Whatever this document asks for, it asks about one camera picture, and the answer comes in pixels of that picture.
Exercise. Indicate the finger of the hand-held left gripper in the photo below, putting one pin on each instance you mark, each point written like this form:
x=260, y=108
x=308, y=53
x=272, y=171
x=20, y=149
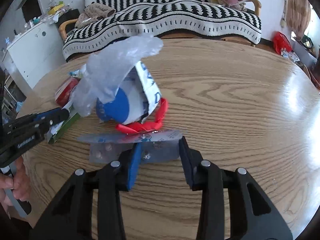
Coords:
x=58, y=117
x=47, y=114

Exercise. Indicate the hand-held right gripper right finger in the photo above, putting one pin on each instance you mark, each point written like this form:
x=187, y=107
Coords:
x=186, y=165

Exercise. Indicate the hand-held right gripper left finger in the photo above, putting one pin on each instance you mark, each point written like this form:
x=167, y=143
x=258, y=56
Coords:
x=135, y=165

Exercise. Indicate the silver pill blister pack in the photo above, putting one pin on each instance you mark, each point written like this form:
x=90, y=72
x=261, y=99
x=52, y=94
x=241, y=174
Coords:
x=160, y=152

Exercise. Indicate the clear plastic bag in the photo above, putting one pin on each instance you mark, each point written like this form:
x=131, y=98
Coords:
x=112, y=67

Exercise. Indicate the person's left hand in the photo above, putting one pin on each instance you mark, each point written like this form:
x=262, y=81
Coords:
x=20, y=182

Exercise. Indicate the flat green white carton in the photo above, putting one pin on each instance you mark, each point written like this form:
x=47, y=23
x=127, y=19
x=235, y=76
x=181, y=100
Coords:
x=63, y=127

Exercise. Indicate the red mushroom toy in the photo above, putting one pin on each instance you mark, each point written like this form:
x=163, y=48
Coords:
x=65, y=92

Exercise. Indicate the small teal white wrapper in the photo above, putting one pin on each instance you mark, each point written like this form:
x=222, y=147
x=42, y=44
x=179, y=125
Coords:
x=75, y=74

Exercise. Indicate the white cabinet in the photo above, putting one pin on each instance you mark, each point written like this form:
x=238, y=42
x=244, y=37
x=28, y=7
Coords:
x=37, y=52

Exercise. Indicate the blue white figurine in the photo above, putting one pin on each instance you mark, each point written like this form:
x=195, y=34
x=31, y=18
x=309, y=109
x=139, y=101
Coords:
x=8, y=40

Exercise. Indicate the wooden sofa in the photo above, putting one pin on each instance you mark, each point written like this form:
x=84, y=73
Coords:
x=61, y=28

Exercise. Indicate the black box stand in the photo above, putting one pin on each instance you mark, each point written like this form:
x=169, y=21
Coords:
x=70, y=17

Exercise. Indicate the yellow box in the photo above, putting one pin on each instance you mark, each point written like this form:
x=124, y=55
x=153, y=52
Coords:
x=55, y=8

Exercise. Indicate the brown crumpled clothing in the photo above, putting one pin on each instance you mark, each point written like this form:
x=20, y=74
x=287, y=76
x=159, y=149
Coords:
x=95, y=15

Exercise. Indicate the dark framed window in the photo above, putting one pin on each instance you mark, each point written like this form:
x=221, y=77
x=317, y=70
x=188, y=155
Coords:
x=31, y=6

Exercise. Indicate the scattered white papers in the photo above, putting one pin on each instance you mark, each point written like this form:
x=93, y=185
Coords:
x=290, y=54

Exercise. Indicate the red plastic bag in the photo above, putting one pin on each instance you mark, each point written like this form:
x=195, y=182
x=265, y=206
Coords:
x=281, y=42

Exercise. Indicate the grey storage box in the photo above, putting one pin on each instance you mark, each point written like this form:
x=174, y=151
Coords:
x=303, y=51

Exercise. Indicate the brown patterned curtain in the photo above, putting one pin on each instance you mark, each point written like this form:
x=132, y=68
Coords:
x=298, y=10

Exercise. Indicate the hanging wall ornament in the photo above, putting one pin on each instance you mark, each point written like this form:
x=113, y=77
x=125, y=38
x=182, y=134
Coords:
x=283, y=21

